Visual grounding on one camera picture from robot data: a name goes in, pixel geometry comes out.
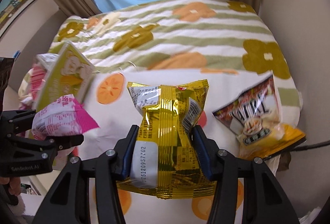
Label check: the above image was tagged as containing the black cable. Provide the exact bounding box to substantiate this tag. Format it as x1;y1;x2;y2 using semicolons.
262;140;330;161

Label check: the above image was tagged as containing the white fruit print blanket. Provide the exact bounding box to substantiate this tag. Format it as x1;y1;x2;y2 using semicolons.
23;69;304;224

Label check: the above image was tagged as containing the green striped floral quilt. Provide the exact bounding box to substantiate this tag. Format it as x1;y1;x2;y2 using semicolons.
45;0;302;125

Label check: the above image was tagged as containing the blue item on headboard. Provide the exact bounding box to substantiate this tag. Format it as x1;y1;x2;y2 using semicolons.
13;51;21;60

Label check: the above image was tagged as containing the person's left hand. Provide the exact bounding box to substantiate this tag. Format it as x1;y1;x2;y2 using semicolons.
0;177;21;196

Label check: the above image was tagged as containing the framed houses picture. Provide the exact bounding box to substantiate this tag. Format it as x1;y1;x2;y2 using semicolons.
0;0;36;37

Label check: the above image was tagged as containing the grey upholstered headboard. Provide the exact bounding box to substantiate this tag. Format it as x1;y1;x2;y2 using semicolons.
8;10;68;91

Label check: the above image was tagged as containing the red yellow noodle snack bag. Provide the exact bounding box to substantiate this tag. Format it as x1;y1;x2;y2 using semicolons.
213;75;306;160

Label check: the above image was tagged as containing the pink white small snack packet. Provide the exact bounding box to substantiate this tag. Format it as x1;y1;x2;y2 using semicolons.
31;94;99;141

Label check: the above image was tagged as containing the pink striped snack packet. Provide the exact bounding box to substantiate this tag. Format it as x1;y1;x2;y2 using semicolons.
18;64;46;110

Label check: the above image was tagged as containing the gold foil snack bag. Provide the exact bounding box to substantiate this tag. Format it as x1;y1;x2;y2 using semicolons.
118;79;215;199

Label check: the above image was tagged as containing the grey white rice cracker bag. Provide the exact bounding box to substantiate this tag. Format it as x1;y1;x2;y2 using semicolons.
36;53;59;71

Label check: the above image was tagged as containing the green white cardboard box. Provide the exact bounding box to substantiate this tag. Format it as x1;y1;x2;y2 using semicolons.
34;42;95;112

